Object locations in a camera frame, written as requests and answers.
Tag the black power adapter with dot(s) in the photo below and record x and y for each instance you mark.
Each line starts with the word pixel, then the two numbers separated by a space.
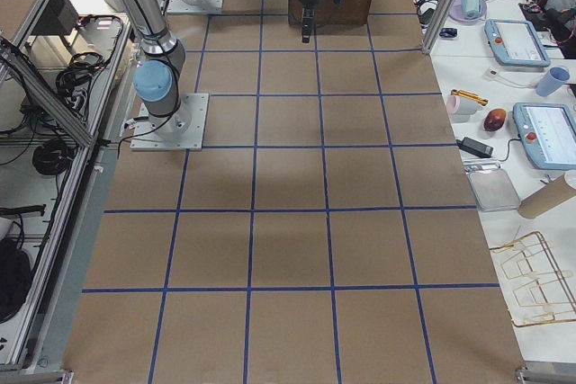
pixel 474 147

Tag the upper teach pendant tablet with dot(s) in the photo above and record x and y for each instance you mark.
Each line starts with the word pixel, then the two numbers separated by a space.
pixel 515 43

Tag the teal box on plate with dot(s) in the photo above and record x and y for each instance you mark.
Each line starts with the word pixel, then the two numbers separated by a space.
pixel 471 9

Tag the red mango fruit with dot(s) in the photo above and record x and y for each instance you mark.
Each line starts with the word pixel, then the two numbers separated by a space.
pixel 495 120

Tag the teach pendant tablet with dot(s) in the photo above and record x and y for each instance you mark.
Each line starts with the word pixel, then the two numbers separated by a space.
pixel 547 132
pixel 515 43

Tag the purple plate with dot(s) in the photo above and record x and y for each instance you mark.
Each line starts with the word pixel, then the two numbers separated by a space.
pixel 456 14

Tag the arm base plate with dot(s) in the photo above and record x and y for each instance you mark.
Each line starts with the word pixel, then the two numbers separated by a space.
pixel 185 130

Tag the pink mug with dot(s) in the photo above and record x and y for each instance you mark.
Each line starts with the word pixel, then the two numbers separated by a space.
pixel 460 105

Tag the cardboard tube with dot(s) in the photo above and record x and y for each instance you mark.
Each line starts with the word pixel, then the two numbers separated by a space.
pixel 551 195

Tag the lower teach pendant tablet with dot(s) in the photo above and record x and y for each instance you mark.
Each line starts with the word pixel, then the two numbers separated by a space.
pixel 547 132

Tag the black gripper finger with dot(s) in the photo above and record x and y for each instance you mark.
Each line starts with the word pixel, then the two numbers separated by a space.
pixel 310 21
pixel 305 25

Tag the light blue plastic cup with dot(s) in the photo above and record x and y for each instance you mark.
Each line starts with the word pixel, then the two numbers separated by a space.
pixel 552 80

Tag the gold wire rack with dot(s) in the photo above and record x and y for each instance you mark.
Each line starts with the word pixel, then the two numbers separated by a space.
pixel 537 289

